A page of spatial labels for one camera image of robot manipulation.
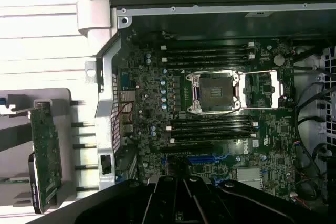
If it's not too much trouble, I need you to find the black RAM slot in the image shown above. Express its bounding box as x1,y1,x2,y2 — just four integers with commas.
166,123,258,131
161,55,256,61
170,130,258,137
170,117,257,124
160,50,256,56
170,136,258,145
160,42,256,51
162,60,256,67

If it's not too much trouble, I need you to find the open black PC case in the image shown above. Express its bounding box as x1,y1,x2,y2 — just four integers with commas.
76,0,336,224

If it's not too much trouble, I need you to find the grey parts rack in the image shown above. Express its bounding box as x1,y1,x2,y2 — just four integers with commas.
0,87,87,209

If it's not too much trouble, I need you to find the thin red twisted wire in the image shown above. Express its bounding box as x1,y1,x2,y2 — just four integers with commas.
288,192,312,210

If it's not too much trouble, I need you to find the metal socket cover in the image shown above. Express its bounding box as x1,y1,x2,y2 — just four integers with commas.
237,69,285,110

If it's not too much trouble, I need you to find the green motherboard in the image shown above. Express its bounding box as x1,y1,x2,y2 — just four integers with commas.
115,31,301,201

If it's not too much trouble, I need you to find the silver chipset heatsink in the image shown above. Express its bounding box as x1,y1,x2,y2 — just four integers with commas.
236,167,263,188

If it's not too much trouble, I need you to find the silver coin battery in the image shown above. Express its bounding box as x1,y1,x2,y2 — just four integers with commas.
272,55,286,66

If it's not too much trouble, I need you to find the metal disk bay cage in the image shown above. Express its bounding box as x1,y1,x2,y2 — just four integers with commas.
316,45,336,141

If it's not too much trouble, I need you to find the CPU socket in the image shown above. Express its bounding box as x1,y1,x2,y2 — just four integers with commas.
185,70,242,114

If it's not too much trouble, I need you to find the black cable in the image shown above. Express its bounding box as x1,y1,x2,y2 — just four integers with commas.
293,81,328,162

